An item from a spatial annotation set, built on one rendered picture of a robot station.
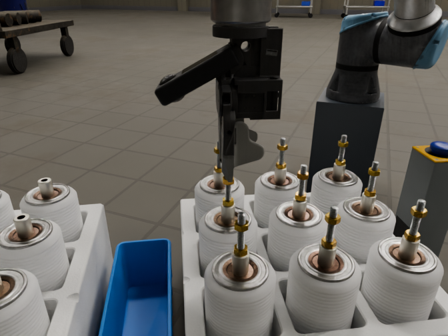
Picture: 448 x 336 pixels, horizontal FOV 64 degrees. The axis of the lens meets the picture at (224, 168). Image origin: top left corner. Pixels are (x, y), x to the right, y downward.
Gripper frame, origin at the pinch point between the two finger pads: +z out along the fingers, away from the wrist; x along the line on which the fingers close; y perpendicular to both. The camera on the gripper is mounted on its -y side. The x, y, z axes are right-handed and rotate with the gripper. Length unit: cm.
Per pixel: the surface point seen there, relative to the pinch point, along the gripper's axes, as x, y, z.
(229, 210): -1.1, 0.7, 6.8
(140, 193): 54, -22, 34
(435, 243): 5.7, 43.0, 21.5
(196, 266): -2.5, -4.7, 16.5
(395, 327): -16.7, 21.5, 16.5
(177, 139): 100, -12, 34
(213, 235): -3.6, -1.9, 9.7
